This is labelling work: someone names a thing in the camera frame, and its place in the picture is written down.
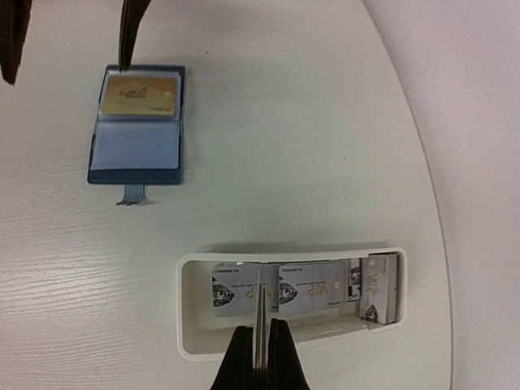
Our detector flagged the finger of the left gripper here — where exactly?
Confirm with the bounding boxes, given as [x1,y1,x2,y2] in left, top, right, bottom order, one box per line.
[118,0,151,72]
[1,0,32,85]

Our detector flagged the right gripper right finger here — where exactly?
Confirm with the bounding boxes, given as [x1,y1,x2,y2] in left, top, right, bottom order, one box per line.
[267,318,310,390]

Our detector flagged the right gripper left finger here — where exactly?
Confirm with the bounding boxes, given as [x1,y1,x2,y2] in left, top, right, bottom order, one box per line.
[210,326,254,390]

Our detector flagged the blue card holder wallet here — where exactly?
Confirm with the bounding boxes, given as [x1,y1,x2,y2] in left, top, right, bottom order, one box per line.
[87,65,186,206]

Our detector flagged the silver cards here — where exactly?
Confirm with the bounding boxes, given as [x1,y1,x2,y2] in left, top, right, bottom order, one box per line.
[253,275,269,373]

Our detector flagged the silver VIP card flat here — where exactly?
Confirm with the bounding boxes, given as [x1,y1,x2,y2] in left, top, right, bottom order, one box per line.
[211,264,260,318]

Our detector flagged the silver VIP card stack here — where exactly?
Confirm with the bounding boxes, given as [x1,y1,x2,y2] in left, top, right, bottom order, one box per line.
[357,252,401,326]

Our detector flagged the white plastic tray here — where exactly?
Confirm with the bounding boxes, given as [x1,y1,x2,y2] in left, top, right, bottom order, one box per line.
[176,248,407,362]

